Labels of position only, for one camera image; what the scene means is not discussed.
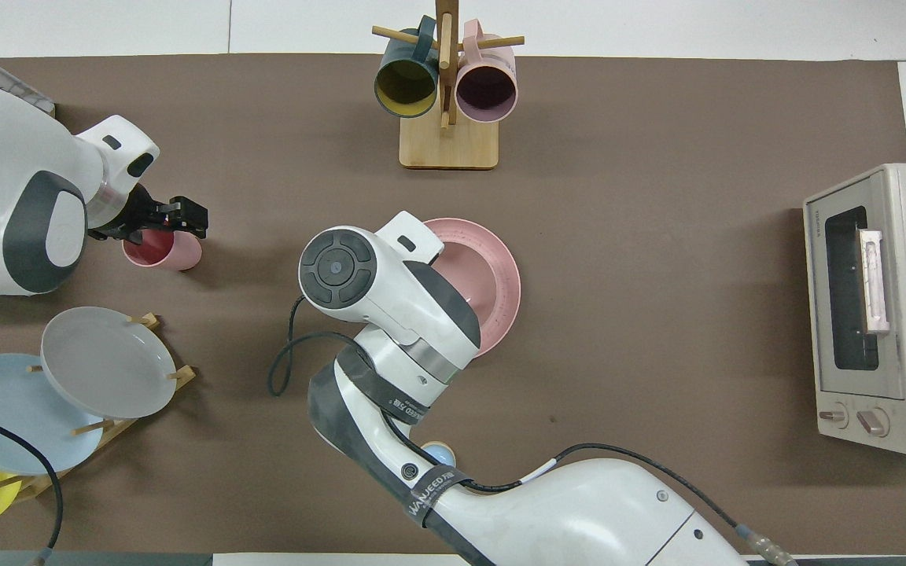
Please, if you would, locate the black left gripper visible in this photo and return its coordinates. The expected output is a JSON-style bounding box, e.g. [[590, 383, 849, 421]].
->
[[90, 183, 209, 241]]

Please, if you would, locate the pink cup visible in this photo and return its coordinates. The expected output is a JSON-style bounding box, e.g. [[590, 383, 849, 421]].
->
[[123, 228, 204, 272]]

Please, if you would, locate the pink bowl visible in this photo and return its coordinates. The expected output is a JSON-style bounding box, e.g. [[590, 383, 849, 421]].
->
[[429, 241, 499, 333]]

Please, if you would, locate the wooden plate rack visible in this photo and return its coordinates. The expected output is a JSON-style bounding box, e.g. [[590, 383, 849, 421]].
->
[[0, 313, 197, 504]]

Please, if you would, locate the grey plate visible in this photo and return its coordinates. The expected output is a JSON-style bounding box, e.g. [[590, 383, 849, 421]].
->
[[40, 307, 179, 420]]

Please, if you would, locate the dark teal mug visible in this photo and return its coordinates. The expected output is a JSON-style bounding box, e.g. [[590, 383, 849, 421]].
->
[[374, 16, 440, 119]]

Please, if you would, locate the light blue plate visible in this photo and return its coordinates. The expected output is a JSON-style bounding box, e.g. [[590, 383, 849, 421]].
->
[[0, 354, 105, 476]]

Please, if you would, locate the wooden mug tree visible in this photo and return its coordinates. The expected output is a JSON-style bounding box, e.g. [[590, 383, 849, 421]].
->
[[372, 0, 525, 171]]

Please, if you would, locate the pink mug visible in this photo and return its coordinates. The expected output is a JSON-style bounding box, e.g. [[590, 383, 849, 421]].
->
[[455, 20, 518, 124]]

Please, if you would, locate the pink plate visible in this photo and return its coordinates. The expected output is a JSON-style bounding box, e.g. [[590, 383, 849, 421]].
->
[[422, 218, 522, 358]]

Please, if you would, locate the brown table mat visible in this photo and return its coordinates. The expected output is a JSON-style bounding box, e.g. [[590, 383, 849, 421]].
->
[[0, 53, 906, 555]]

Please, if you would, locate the white toaster oven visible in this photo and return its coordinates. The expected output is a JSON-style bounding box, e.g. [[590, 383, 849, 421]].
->
[[803, 164, 906, 456]]

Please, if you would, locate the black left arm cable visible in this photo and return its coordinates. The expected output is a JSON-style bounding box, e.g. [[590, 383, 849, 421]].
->
[[0, 405, 64, 563]]

